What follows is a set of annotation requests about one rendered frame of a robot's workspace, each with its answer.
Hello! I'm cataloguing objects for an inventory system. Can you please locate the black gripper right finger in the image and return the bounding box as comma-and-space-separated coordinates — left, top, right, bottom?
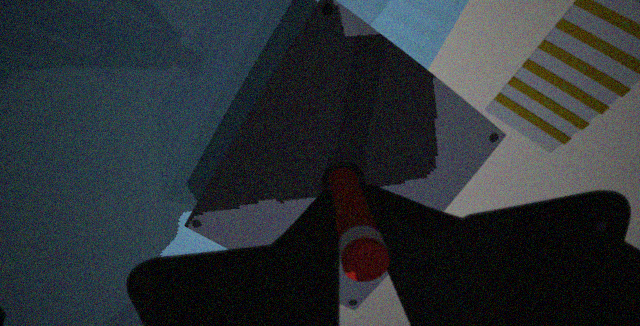
363, 184, 631, 326

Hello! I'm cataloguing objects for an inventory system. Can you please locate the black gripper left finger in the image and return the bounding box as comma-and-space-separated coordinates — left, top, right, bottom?
126, 190, 340, 326

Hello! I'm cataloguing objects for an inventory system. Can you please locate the dark red cylindrical peg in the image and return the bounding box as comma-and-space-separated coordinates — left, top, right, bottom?
329, 168, 389, 282

